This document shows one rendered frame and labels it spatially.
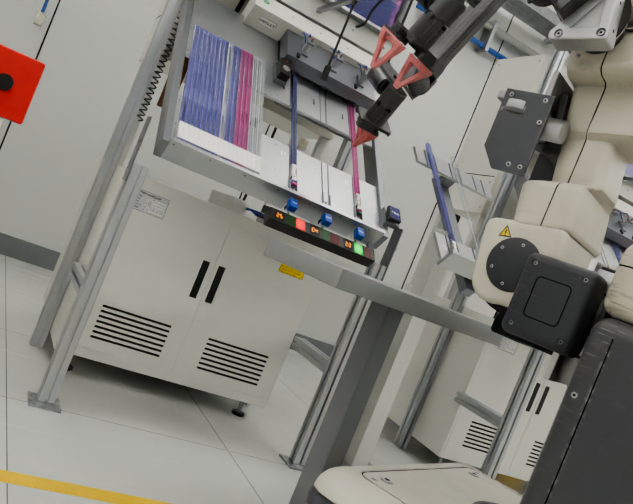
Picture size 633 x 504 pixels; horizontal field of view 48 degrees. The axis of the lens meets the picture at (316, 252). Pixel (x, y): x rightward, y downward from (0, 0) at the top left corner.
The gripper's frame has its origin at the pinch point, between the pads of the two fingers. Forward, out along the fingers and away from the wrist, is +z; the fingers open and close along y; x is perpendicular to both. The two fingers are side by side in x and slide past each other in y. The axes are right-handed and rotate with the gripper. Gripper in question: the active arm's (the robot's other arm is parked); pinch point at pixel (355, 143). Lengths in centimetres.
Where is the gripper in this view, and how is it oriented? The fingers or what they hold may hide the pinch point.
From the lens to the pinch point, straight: 196.2
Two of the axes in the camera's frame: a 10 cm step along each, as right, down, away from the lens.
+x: 1.0, 6.9, -7.1
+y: -8.3, -3.4, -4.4
